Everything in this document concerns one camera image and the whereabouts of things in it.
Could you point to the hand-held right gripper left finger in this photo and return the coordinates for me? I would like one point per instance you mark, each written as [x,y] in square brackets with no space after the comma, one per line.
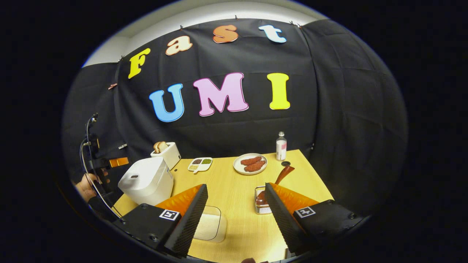
[192,223]

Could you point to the red-brown meat piece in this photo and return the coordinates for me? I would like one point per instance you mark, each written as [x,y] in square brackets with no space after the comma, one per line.
[255,166]
[251,160]

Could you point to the small pink label bottle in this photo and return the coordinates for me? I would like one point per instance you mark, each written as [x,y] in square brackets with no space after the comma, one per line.
[281,148]

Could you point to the round white plate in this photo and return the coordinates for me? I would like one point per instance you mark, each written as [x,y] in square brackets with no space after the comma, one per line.
[237,168]

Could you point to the brown wooden spoon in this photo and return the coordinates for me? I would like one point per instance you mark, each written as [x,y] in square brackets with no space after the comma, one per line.
[283,173]

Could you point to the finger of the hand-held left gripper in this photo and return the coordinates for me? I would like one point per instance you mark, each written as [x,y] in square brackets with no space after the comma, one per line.
[119,162]

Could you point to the pink clothes peg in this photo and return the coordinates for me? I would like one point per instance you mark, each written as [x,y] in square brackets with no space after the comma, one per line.
[113,86]

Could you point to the toasted bread slice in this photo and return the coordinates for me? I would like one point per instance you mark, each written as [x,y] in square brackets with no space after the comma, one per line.
[162,146]
[156,148]

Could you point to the white rice cooker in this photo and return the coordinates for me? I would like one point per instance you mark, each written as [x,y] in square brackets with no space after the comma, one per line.
[146,180]

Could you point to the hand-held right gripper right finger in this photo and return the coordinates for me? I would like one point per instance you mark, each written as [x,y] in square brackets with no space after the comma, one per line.
[281,223]

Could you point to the white divided bean dish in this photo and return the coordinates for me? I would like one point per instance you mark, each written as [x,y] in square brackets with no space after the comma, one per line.
[200,164]

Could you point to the white toaster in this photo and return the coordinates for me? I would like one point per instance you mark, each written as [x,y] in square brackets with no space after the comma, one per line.
[172,155]

